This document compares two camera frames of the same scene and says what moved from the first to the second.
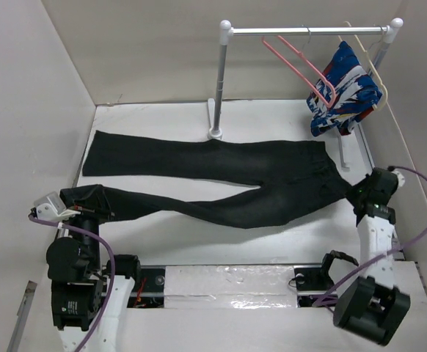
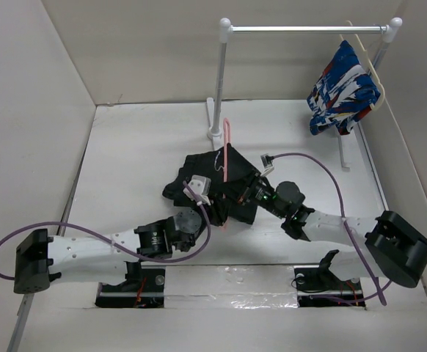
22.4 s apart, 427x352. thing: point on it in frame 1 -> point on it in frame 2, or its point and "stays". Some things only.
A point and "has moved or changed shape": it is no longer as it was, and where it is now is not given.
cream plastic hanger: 375,106 stays
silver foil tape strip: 230,287 stays
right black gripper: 351,196 -> 249,185
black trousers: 293,182 has moved or changed shape
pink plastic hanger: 302,81 -> 227,121
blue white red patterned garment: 343,95 stays
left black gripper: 86,213 -> 217,210
